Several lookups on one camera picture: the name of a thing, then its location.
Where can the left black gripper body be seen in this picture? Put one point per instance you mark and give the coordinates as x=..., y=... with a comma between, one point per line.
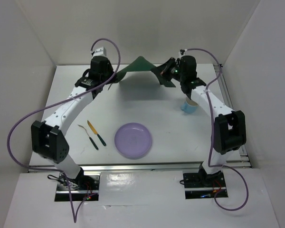
x=108, y=75

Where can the purple plate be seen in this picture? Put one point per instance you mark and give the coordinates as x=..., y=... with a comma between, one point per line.
x=133, y=140

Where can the dark green placemat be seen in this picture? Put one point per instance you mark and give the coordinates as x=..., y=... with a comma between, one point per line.
x=140, y=64

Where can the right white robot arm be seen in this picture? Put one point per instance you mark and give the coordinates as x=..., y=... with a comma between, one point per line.
x=228, y=127

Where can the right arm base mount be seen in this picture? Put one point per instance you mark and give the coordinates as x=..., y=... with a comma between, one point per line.
x=196, y=187

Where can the gold fork green handle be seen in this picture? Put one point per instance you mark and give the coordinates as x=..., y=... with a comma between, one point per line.
x=91, y=140

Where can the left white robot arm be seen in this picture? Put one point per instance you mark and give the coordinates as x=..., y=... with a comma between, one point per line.
x=48, y=136

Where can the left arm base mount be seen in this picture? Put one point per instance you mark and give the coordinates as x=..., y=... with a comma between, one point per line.
x=89, y=189

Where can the light blue mug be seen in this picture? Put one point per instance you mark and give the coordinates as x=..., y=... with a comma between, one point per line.
x=189, y=106

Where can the aluminium rail front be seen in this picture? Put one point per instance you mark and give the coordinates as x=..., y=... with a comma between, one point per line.
x=142, y=166

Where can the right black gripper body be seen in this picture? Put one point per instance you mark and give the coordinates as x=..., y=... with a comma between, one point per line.
x=182, y=75

